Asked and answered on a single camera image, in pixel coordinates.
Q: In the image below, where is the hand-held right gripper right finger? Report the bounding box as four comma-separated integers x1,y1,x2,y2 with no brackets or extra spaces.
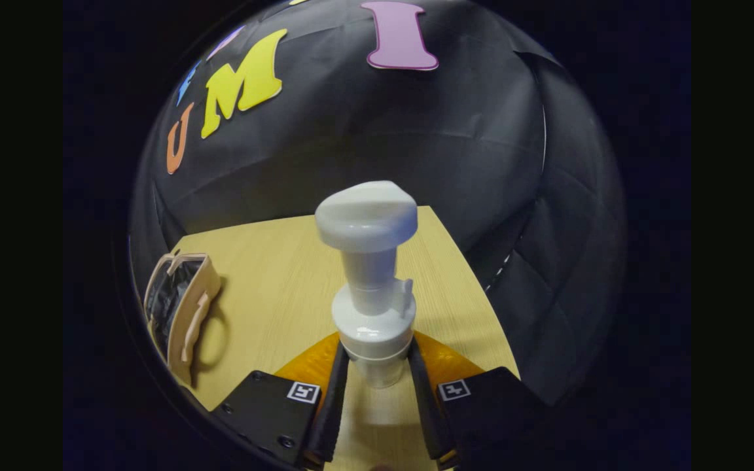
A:
407,330,549,469

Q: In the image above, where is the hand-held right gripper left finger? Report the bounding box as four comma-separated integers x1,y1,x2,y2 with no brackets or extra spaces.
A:
210,331,351,468

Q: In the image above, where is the white pump bottle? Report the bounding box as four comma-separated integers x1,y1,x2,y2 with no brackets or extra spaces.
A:
315,181,419,391

